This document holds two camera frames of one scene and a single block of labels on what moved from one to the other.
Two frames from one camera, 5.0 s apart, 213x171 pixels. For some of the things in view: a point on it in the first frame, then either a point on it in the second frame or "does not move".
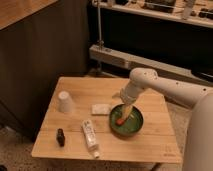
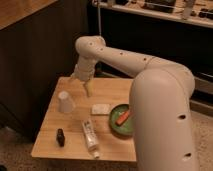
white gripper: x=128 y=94 → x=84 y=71
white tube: x=90 y=137 does not move
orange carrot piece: x=120 y=121 does not move
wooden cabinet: x=40 y=41 does not move
